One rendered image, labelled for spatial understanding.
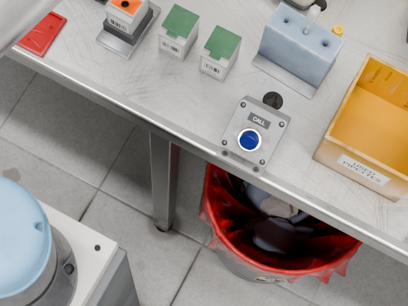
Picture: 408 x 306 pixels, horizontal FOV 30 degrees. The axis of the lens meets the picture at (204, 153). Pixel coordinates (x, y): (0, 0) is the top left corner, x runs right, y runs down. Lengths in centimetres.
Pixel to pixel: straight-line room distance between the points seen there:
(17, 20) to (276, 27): 58
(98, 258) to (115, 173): 98
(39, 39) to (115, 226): 88
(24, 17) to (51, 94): 155
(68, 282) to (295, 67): 42
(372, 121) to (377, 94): 4
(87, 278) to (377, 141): 44
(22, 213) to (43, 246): 4
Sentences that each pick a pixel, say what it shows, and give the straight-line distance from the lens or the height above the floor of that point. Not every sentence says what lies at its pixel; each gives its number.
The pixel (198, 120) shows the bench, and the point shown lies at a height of 88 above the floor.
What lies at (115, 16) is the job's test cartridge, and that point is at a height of 94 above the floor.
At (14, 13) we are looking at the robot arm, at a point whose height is 145.
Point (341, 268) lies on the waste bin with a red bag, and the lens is 156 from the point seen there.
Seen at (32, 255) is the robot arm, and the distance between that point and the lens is 77.
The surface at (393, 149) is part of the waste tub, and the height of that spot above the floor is 88.
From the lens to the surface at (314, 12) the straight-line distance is 97.
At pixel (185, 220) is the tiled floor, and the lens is 192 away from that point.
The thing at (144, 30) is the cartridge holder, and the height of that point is 89.
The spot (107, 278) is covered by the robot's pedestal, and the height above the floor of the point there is 87.
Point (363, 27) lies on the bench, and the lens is 116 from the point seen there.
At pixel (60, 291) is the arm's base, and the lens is 93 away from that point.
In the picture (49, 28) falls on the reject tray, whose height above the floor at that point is 88.
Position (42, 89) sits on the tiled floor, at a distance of 205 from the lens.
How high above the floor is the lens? 188
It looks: 73 degrees down
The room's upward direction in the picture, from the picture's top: 10 degrees clockwise
